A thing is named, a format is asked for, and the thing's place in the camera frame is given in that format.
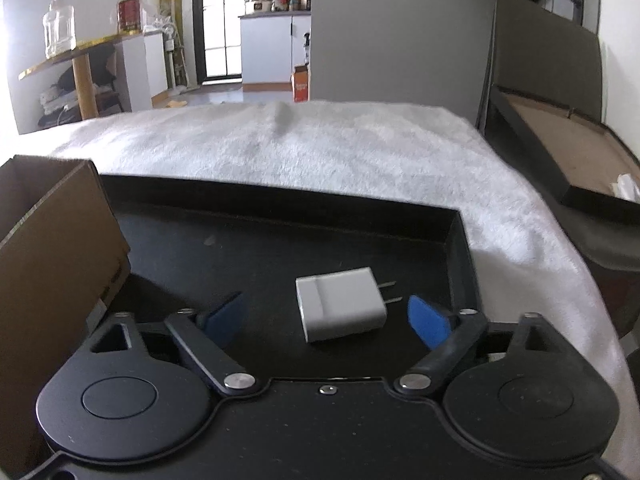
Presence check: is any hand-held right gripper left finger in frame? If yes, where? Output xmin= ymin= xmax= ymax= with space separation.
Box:
xmin=80 ymin=290 xmax=256 ymax=394

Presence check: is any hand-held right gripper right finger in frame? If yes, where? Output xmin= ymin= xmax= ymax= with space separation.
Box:
xmin=394 ymin=294 xmax=568 ymax=396

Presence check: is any white plug charger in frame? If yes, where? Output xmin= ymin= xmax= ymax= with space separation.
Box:
xmin=295 ymin=266 xmax=403 ymax=345

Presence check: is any black plastic tray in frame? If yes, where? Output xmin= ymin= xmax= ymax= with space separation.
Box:
xmin=85 ymin=174 xmax=488 ymax=381

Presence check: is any brown cardboard box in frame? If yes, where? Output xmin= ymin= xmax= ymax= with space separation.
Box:
xmin=0 ymin=154 xmax=132 ymax=478

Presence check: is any white fluffy blanket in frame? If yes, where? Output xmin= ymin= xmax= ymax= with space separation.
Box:
xmin=47 ymin=100 xmax=631 ymax=391

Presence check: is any black-framed flat cardboard box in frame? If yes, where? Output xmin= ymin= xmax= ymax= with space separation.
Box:
xmin=487 ymin=85 xmax=640 ymax=211

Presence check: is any white crumpled tissue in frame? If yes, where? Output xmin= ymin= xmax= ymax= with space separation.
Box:
xmin=612 ymin=174 xmax=640 ymax=201

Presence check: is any orange carton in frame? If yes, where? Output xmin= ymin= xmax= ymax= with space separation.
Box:
xmin=291 ymin=63 xmax=312 ymax=103

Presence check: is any low white cabinet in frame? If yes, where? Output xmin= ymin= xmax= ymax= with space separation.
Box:
xmin=122 ymin=30 xmax=168 ymax=111

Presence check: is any white stand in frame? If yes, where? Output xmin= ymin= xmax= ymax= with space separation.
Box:
xmin=167 ymin=25 xmax=188 ymax=91

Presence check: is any white kitchen cabinet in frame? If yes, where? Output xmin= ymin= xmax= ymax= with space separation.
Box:
xmin=239 ymin=12 xmax=312 ymax=93

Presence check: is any round gold-edged wooden table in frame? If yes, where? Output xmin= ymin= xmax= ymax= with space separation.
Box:
xmin=18 ymin=32 xmax=146 ymax=121

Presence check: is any white power strip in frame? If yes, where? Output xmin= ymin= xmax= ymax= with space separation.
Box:
xmin=39 ymin=87 xmax=78 ymax=116

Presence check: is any dark bag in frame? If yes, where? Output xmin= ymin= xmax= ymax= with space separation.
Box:
xmin=55 ymin=45 xmax=118 ymax=93

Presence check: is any black-framed glass door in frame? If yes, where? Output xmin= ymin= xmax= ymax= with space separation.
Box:
xmin=192 ymin=0 xmax=248 ymax=86

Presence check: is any red canister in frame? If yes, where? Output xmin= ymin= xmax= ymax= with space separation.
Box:
xmin=116 ymin=0 xmax=143 ymax=35

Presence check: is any clear glass jug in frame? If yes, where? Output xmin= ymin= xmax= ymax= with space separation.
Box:
xmin=42 ymin=0 xmax=77 ymax=59

